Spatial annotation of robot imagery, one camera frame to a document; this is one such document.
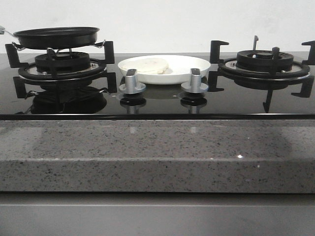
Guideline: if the white plate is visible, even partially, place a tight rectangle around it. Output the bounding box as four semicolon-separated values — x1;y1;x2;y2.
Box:
118;55;211;85

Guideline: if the fried egg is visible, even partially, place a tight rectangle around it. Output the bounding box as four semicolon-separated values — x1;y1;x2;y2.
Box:
119;58;169;74

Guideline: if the black frying pan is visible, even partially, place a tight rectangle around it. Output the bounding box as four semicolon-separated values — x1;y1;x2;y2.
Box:
12;27;99;50

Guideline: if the left silver stove knob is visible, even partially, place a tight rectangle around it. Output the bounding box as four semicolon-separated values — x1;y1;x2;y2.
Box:
119;69;146;94

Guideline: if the silver stove knob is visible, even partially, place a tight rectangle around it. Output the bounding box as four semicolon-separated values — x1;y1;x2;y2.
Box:
181;68;208;93
119;69;146;94

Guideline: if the right silver stove knob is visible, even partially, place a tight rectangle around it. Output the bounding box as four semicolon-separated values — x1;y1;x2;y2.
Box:
181;68;208;93

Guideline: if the black glass cooktop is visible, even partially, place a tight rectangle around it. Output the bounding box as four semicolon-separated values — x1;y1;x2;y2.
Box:
0;54;315;120

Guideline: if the left black gas burner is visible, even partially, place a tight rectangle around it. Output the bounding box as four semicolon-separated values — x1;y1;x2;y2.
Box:
35;52;91;73

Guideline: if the black gas burner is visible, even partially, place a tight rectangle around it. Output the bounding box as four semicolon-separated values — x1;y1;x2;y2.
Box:
236;50;294;72
35;52;91;73

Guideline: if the right black gas burner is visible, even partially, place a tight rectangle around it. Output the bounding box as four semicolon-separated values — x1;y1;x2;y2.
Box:
236;50;294;72

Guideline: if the wire pan support ring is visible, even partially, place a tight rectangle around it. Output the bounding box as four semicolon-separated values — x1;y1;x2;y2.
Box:
12;39;107;55

